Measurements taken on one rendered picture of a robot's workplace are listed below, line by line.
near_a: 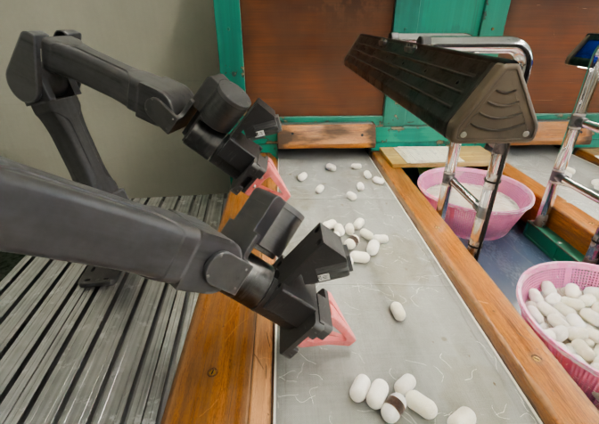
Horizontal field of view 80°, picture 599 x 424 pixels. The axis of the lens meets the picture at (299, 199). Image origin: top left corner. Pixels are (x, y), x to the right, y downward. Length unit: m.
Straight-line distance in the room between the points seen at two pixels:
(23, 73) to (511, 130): 0.71
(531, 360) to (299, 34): 0.91
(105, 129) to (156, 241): 1.82
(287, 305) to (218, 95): 0.31
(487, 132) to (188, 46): 1.69
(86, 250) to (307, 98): 0.91
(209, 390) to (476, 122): 0.40
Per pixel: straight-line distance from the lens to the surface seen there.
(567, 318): 0.70
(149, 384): 0.62
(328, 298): 0.47
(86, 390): 0.65
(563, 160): 0.93
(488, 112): 0.36
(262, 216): 0.39
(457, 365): 0.55
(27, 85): 0.77
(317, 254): 0.39
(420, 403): 0.48
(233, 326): 0.53
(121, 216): 0.30
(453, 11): 1.20
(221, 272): 0.36
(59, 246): 0.29
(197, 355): 0.50
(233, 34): 1.09
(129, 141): 2.10
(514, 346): 0.57
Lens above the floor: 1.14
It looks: 27 degrees down
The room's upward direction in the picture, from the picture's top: straight up
